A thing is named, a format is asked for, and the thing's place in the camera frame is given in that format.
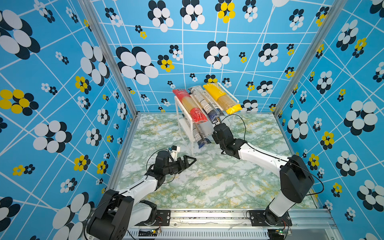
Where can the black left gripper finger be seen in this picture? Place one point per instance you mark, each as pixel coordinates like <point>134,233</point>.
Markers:
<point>183,166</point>
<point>187,160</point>

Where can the white metal two-tier shelf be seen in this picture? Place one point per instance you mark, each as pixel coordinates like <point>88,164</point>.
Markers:
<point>207,128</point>

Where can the clear dark spaghetti bag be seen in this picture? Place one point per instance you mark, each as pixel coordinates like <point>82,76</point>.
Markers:
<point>198,135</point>

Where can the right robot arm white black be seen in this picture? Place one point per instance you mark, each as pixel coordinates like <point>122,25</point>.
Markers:
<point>295,178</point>

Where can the dark blue spaghetti box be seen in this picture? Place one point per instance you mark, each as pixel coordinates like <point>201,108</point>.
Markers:
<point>215,119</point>

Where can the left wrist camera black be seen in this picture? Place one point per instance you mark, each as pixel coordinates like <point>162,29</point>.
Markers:
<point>174,150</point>

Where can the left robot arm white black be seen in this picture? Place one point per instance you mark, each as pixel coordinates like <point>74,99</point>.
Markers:
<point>118,211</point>

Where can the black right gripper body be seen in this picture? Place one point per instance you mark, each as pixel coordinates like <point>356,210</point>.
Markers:
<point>216,139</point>

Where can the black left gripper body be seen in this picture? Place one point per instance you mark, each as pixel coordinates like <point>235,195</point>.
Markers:
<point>173,168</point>

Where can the yellow spaghetti bag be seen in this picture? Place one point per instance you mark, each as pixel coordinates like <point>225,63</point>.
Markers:
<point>224,100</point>

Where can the clear blue spaghetti bag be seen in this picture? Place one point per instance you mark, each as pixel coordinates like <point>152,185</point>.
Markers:
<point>206,101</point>

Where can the red spaghetti bag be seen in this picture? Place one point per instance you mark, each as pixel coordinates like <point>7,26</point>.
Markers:
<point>189,104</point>

